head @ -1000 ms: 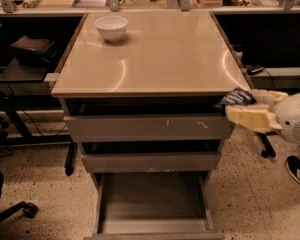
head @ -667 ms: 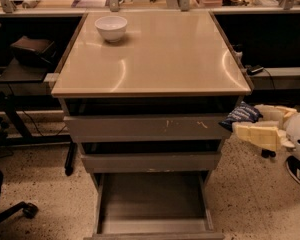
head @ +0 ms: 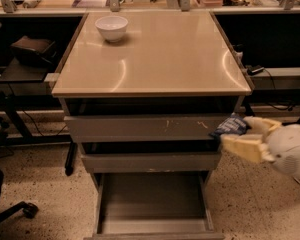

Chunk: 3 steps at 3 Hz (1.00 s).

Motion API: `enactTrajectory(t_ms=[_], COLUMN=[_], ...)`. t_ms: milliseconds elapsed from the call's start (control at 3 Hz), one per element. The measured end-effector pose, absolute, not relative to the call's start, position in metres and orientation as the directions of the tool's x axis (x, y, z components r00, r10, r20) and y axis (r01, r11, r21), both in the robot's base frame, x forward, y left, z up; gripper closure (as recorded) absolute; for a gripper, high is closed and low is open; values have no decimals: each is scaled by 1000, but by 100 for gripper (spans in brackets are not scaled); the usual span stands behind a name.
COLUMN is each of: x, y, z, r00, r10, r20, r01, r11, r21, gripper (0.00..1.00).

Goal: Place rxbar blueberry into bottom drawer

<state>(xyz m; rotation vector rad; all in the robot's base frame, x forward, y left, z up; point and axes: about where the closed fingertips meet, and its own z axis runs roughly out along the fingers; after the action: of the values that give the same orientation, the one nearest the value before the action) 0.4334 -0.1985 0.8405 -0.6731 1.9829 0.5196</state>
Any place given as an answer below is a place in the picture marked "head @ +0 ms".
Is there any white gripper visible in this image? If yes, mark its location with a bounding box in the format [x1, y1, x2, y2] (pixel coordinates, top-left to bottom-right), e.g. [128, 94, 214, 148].
[221, 116, 300, 179]

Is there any blue rxbar blueberry wrapper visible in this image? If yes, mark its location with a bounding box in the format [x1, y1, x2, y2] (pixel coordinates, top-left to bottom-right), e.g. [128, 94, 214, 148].
[210, 114, 249, 139]

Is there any grey top drawer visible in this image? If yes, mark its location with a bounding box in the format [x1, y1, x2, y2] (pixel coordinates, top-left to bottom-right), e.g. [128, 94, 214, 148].
[64, 114, 229, 143]

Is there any grey drawer cabinet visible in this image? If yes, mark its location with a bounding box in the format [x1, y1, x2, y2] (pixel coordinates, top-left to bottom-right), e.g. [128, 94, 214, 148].
[51, 9, 253, 240]

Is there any grey open bottom drawer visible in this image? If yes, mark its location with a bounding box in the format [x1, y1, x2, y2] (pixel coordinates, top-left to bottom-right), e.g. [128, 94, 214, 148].
[84, 172, 224, 240]

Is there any grey middle drawer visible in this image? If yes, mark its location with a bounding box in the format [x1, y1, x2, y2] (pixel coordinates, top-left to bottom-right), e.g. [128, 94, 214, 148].
[81, 152, 221, 173]

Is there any black table leg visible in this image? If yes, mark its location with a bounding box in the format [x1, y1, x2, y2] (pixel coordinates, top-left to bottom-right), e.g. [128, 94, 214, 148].
[243, 100, 254, 116]

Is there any black small device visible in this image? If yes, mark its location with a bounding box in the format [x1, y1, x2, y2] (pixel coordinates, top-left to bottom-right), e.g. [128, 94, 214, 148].
[247, 65, 264, 76]

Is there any white ceramic bowl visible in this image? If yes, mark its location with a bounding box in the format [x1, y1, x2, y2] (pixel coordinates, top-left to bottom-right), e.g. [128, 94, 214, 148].
[95, 16, 128, 42]

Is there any black box on shelf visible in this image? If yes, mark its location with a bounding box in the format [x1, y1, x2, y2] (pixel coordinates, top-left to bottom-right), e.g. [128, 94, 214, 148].
[10, 36, 56, 67]

